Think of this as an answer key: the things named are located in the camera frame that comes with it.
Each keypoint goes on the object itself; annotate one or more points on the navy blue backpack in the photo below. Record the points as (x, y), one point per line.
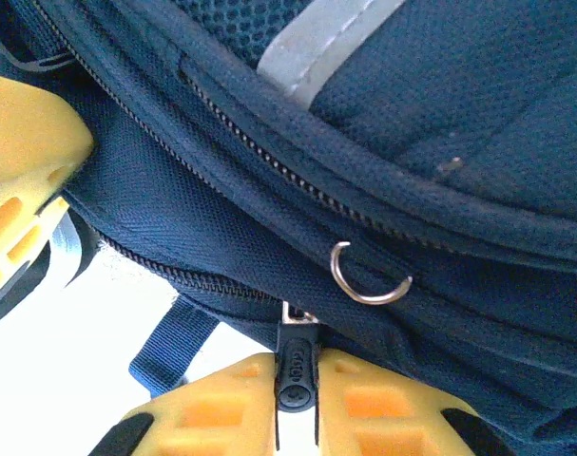
(411, 142)

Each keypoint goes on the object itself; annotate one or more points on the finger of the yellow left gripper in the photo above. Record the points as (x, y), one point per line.
(22, 142)

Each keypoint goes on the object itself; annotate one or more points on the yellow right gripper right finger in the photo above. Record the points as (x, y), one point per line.
(388, 408)

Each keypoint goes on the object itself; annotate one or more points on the black zipper pull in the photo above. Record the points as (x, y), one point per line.
(295, 370)

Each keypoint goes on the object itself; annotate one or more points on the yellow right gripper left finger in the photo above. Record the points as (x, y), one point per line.
(212, 418)

